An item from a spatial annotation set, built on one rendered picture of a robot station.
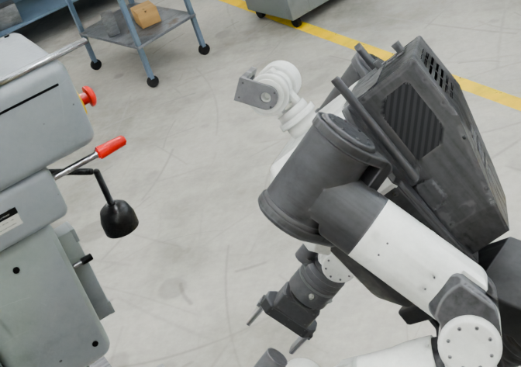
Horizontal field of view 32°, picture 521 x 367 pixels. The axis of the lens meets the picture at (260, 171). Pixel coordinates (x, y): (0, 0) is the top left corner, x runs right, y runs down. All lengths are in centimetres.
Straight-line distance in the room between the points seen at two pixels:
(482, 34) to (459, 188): 422
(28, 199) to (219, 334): 232
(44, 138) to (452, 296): 71
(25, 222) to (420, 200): 66
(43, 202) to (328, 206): 58
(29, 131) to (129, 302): 273
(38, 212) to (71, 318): 23
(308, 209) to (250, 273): 289
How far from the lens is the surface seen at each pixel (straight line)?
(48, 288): 164
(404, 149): 128
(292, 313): 179
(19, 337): 167
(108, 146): 156
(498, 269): 137
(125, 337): 398
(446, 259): 115
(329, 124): 113
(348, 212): 113
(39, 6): 786
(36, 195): 154
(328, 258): 167
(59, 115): 149
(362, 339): 353
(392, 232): 114
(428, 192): 129
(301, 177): 113
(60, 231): 171
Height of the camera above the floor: 238
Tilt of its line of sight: 30 degrees down
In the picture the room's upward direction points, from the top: 19 degrees counter-clockwise
